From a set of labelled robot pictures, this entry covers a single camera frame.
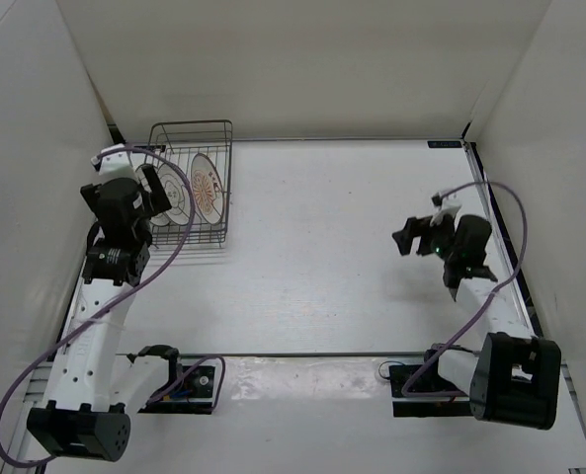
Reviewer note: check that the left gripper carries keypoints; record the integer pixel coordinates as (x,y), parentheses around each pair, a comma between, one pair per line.
(155,201)

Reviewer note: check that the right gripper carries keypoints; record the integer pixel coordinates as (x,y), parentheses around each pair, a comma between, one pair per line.
(420,227)

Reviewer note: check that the white plate clover motif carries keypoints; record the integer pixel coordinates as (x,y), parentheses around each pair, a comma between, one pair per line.
(176,192)

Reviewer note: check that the orange sunburst plate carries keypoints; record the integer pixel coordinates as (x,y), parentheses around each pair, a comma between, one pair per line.
(207,189)

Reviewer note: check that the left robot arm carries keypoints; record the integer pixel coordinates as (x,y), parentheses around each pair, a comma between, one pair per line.
(88,412)

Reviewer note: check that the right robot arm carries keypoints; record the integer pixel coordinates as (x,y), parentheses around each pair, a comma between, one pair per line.
(514,378)

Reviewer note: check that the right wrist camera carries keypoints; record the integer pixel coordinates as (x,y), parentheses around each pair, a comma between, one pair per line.
(445,206)

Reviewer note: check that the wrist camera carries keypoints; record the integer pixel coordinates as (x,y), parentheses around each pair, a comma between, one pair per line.
(114,162)
(445,206)

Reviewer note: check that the wire dish rack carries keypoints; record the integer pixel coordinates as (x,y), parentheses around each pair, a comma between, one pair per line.
(176,143)

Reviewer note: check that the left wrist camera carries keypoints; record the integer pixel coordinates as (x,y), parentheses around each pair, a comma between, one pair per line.
(114,162)

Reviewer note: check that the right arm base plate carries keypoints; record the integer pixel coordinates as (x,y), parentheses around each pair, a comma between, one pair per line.
(435,397)

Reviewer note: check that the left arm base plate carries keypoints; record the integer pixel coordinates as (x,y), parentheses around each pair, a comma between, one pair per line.
(198,393)

